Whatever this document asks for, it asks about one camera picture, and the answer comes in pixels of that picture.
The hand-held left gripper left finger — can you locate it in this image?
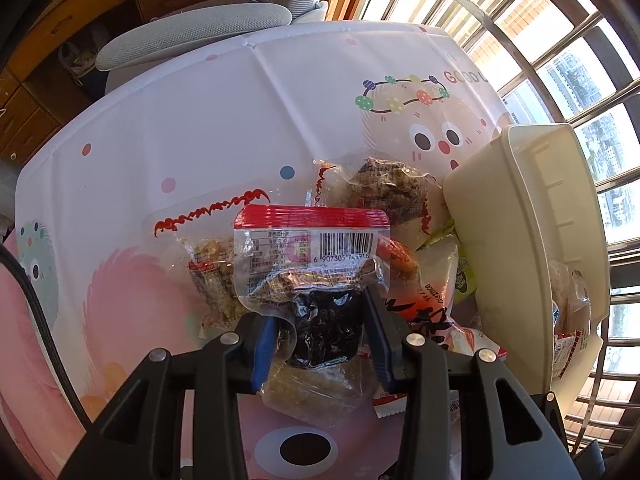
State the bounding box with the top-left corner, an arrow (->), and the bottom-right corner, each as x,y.
57,310 -> 281,480

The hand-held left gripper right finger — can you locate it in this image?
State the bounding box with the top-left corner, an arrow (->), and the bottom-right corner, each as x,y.
361,285 -> 583,480

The black cable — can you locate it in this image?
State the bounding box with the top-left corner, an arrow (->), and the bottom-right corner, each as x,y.
0,245 -> 101,431

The wooden desk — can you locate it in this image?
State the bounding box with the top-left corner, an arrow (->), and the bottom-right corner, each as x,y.
0,0 -> 251,166

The metal window grille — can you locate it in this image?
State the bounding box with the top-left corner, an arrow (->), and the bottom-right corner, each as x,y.
350,0 -> 640,461

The grey office chair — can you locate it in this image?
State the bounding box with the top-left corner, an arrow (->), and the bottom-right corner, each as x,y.
95,0 -> 361,101

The bag under desk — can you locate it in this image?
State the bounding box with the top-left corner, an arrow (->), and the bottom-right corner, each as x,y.
57,22 -> 113,86

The green pastry packet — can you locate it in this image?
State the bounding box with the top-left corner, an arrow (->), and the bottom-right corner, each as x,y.
415,232 -> 478,308

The pile of assorted snack packets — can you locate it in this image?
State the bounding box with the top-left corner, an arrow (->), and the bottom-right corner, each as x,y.
262,237 -> 603,428

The clear nut brittle packet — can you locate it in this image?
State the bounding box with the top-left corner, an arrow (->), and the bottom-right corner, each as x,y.
150,187 -> 281,333
312,156 -> 453,238

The red-topped clear dark snack packet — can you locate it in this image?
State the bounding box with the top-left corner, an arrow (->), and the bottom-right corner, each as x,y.
234,204 -> 392,368

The pink white printed tablecloth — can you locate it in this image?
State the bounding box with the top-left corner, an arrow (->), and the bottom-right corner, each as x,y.
0,20 -> 556,480

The white plastic tray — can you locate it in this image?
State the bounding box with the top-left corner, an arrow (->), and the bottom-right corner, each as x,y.
442,122 -> 611,411

